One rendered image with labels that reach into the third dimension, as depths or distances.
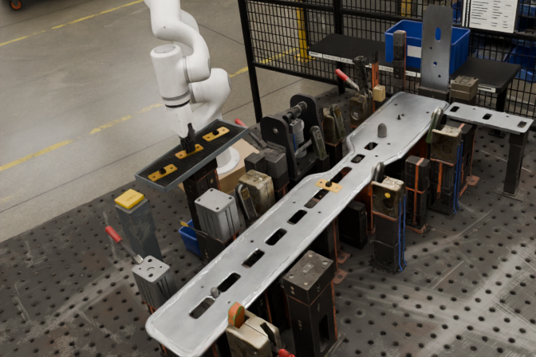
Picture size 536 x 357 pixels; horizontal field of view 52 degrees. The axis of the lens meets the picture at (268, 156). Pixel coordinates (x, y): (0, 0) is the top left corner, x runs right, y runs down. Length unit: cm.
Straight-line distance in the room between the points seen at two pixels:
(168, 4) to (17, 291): 115
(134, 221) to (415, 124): 105
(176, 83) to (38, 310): 95
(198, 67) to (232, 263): 55
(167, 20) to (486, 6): 131
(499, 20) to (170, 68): 138
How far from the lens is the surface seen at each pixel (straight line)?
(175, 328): 143
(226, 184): 225
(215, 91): 206
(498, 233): 208
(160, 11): 167
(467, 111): 215
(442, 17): 217
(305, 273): 145
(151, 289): 150
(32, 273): 224
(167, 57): 154
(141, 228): 163
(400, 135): 199
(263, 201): 170
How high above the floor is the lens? 207
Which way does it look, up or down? 34 degrees down
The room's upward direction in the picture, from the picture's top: 8 degrees counter-clockwise
